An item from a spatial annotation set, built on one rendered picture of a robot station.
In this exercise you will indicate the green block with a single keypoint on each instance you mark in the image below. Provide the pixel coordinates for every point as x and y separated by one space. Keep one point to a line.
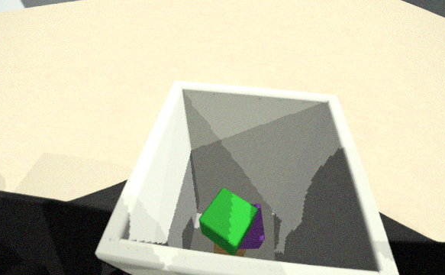
227 220

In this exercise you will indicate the grey square open-top cup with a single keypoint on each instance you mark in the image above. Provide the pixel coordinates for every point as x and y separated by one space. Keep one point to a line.
291 152

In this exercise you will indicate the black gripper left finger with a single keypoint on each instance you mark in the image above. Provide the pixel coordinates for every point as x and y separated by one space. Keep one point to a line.
61 235

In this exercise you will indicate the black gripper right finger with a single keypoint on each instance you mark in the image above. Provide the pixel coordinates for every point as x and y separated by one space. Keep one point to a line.
414 253

